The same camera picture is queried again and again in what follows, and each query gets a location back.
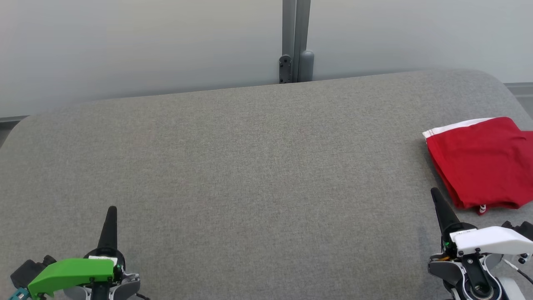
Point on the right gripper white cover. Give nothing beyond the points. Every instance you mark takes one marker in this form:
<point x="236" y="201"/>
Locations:
<point x="491" y="241"/>

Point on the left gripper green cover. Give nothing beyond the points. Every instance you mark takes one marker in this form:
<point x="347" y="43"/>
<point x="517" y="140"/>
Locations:
<point x="70" y="271"/>

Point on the red shorts white stripe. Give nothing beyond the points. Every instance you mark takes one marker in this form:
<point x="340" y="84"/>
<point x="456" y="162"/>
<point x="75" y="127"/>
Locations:
<point x="479" y="162"/>

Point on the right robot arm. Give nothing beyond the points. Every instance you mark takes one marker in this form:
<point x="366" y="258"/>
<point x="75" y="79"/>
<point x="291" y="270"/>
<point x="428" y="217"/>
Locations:
<point x="474" y="275"/>

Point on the grey fabric sofa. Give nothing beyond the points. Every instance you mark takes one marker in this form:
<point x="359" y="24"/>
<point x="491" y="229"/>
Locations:
<point x="250" y="175"/>

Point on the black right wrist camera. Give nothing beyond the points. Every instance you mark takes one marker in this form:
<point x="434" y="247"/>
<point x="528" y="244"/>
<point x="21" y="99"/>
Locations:
<point x="520" y="230"/>

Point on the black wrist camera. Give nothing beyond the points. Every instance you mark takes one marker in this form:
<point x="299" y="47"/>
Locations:
<point x="520" y="230"/>
<point x="27" y="271"/>

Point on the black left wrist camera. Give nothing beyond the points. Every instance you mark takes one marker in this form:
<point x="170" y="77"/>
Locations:
<point x="27" y="271"/>

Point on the grey baseboard rail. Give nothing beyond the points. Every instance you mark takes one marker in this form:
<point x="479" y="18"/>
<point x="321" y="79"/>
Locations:
<point x="12" y="119"/>
<point x="519" y="88"/>

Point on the grey rounded cylinder post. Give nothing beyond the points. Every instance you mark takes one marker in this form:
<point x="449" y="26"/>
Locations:
<point x="306" y="66"/>

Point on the dark hinge bracket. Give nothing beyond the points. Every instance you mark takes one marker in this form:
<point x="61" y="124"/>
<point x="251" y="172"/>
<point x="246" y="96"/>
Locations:
<point x="285" y="68"/>

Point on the grey metal post bracket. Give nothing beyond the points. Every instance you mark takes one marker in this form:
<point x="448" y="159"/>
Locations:
<point x="295" y="29"/>

